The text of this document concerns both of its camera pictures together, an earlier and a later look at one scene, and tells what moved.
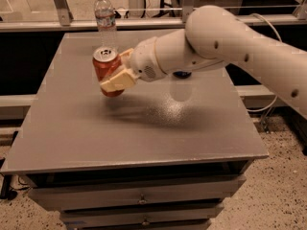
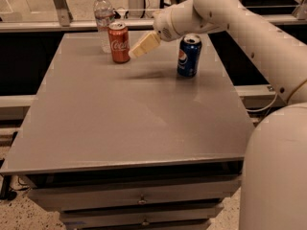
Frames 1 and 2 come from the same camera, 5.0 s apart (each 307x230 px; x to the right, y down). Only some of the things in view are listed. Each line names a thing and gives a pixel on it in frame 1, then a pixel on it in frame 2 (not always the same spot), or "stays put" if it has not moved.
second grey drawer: x=161 y=213 stays put
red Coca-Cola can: x=106 y=60 -> x=118 y=39
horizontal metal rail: x=128 y=25 stays put
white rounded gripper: x=144 y=59 -> x=162 y=25
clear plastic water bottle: x=106 y=20 stays put
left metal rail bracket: x=64 y=14 stays put
